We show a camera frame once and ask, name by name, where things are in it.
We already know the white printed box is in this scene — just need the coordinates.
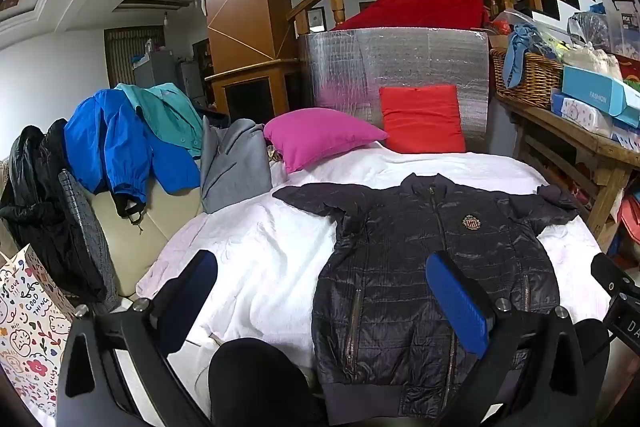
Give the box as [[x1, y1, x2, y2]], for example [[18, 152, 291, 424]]
[[551, 92, 616, 138]]

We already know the wooden table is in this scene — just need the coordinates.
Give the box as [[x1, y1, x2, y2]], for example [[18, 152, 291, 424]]
[[492, 94, 640, 253]]

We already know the wicker basket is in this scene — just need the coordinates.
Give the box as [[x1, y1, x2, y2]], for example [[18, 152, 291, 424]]
[[490, 48, 566, 109]]

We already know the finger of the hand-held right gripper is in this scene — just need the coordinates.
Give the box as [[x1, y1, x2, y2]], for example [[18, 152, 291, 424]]
[[591, 252, 632, 304]]

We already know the red pillow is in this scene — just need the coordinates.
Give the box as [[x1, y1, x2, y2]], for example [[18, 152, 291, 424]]
[[378, 84, 467, 154]]

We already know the grey patterned cloth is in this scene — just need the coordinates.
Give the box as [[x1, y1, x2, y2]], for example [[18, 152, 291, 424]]
[[58, 169, 120, 313]]

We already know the wooden pillar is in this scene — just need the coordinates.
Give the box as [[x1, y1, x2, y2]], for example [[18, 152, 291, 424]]
[[201, 0, 301, 118]]

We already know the blue cloth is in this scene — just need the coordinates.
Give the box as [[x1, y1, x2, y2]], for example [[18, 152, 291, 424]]
[[502, 24, 551, 88]]

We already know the white blanket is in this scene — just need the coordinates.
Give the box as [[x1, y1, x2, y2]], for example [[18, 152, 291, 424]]
[[136, 141, 613, 427]]

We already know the person's left leg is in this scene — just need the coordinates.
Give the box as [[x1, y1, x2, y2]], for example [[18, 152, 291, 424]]
[[207, 337, 326, 427]]

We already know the teal jacket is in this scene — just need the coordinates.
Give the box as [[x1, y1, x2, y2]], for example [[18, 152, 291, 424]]
[[117, 83, 205, 158]]

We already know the beige sofa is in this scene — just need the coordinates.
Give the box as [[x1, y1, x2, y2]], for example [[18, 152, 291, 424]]
[[90, 179, 206, 303]]

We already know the magenta pillow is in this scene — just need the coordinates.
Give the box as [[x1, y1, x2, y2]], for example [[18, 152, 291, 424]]
[[263, 108, 390, 174]]

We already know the black puffer jacket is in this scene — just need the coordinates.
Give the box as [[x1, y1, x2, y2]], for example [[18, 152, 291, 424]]
[[272, 173, 581, 425]]

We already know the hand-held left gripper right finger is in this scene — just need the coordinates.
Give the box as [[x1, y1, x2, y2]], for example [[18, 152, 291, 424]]
[[425, 250, 587, 427]]

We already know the blue cardboard box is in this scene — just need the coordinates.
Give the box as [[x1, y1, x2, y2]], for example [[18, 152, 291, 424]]
[[561, 64, 640, 120]]

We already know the clear plastic bag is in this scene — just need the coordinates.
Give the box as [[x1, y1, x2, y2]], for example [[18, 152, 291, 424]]
[[567, 12, 613, 52]]

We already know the silver foil panel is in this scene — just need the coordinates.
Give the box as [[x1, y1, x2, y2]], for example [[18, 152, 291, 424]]
[[298, 27, 493, 152]]

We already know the printed gift bag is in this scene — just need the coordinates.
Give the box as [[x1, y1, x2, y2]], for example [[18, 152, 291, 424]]
[[0, 244, 76, 418]]

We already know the blue jacket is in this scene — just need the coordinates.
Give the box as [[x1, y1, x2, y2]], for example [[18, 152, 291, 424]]
[[64, 88, 202, 218]]

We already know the grey coat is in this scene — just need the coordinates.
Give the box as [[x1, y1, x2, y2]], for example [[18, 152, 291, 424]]
[[200, 118, 273, 214]]

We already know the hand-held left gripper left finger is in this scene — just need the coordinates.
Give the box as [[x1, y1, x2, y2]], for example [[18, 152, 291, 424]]
[[56, 249, 219, 427]]

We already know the red cloth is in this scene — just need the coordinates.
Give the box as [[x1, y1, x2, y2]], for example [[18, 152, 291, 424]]
[[332, 0, 501, 32]]

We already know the grey refrigerator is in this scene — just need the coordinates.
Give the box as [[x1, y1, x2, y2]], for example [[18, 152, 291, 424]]
[[132, 51, 176, 90]]

